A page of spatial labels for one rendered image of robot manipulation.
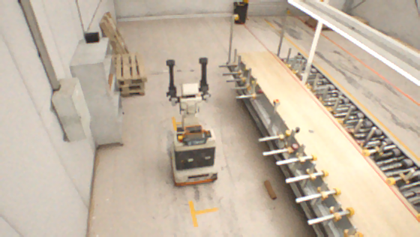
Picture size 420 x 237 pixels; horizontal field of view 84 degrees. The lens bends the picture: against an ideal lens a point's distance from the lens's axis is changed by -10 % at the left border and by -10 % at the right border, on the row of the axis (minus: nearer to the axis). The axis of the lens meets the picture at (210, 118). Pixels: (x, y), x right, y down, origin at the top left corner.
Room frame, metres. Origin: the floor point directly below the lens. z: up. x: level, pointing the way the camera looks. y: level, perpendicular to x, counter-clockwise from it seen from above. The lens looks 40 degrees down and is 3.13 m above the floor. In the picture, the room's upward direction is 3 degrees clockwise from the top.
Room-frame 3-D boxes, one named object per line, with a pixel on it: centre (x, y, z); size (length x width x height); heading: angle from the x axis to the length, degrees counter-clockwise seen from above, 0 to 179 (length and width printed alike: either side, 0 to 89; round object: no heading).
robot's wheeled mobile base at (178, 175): (2.53, 0.23, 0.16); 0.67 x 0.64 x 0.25; 14
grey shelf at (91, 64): (3.30, 1.79, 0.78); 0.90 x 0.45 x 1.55; 16
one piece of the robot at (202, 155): (2.44, 0.21, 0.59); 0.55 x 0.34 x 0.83; 104
